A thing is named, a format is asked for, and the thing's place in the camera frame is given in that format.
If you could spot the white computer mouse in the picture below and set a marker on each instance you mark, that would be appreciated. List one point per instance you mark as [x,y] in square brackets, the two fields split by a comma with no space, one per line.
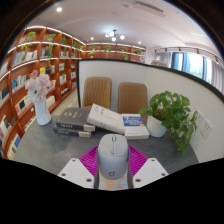
[112,156]

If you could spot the ceiling lamp with round bulbs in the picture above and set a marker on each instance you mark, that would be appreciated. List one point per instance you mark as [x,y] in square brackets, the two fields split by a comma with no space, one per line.
[114,35]

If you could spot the green plant in white pot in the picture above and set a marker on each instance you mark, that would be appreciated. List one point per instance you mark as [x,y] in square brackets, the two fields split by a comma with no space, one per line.
[170,110]

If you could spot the orange wooden bookshelf unit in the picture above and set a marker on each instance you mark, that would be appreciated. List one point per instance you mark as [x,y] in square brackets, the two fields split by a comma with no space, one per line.
[20,80]

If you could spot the blue and white book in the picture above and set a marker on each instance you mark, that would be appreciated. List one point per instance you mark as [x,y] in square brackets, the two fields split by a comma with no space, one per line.
[135,125]

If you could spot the window with curtains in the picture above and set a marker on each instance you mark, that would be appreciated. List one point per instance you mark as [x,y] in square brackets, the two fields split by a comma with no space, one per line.
[193,65]

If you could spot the tan upholstered chair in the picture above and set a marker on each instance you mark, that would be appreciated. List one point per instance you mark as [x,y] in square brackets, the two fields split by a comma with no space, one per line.
[96,91]
[133,96]

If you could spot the thick dark hardcover book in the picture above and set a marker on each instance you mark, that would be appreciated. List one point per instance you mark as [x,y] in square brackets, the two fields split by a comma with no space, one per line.
[71,132]
[73,116]

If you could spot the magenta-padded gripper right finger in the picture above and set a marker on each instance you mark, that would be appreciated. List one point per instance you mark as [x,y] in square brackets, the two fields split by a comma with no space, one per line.
[148,170]

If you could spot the white wall socket plate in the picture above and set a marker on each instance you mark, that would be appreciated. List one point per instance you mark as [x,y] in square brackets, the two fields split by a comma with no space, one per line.
[199,119]
[206,128]

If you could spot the thick white book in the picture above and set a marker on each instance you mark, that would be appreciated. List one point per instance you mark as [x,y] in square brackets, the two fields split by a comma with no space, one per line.
[106,118]

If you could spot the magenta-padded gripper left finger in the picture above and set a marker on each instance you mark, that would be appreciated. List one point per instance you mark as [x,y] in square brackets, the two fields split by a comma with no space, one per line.
[80,171]

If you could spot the white desk partition panel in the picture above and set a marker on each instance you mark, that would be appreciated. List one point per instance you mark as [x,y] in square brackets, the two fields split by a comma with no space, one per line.
[133,73]

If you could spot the pink and white flowers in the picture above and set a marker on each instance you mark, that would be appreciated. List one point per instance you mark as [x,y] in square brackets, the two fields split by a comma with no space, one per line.
[40,83]

